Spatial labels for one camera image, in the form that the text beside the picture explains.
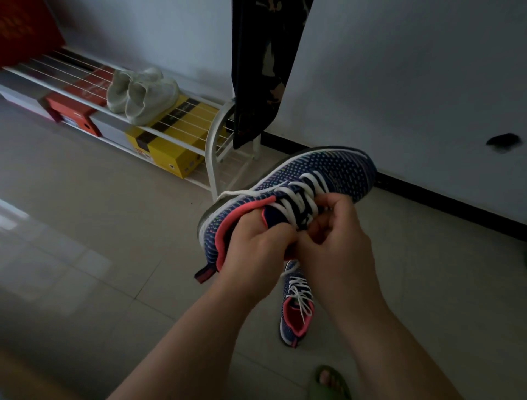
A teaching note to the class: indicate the person's right hand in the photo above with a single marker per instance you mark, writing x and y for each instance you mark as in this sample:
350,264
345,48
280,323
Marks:
341,263

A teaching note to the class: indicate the person's left hand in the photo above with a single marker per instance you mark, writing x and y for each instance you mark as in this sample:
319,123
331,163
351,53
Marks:
257,259

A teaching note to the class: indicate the white shoelace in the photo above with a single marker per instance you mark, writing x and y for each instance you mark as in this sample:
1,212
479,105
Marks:
300,198
300,296

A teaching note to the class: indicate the blue knit sneaker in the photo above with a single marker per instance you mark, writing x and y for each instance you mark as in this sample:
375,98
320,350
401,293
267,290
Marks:
296,313
329,165

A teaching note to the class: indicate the person's left forearm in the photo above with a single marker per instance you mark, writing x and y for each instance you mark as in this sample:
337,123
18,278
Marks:
181,354

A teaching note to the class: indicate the person's right forearm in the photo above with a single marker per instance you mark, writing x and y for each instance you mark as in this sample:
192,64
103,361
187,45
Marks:
395,358

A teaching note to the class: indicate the person's right leg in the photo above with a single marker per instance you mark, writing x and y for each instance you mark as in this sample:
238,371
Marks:
329,381

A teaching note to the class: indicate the black baseboard strip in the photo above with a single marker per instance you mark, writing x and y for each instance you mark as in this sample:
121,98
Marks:
411,193

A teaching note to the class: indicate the white metal shoe rack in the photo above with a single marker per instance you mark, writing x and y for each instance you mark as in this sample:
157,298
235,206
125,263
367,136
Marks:
210,156

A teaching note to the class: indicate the green foam slipper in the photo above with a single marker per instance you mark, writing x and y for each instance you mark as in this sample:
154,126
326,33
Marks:
329,385

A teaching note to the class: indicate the yellow shoe box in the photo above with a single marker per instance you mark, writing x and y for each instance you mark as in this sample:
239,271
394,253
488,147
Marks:
173,156

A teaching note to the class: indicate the black hanging garment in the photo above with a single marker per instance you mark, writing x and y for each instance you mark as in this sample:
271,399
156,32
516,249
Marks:
263,70

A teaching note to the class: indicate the red shoe box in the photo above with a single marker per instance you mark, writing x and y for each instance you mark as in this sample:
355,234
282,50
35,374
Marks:
74,111

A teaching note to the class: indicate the white and grey shoe box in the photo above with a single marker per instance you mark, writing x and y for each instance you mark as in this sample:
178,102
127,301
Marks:
24,105

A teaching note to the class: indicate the large red paper bag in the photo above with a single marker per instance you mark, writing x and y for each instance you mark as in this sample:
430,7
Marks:
24,29

